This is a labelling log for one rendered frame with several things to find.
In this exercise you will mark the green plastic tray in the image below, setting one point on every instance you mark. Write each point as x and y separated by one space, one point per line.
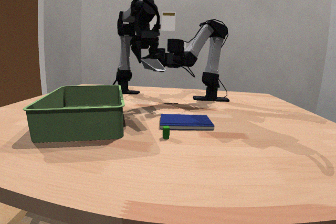
74 113

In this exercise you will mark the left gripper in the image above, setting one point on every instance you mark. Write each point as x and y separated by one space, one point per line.
160 57

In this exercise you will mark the small green block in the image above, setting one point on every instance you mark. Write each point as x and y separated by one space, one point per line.
166 132

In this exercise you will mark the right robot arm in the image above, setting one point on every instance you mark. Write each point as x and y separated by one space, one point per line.
138 13

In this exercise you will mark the blue notebook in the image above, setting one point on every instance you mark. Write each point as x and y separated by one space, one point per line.
186 122

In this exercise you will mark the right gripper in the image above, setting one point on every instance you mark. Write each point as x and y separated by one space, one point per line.
143 43

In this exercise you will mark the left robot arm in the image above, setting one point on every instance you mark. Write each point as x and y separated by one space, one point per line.
217 33

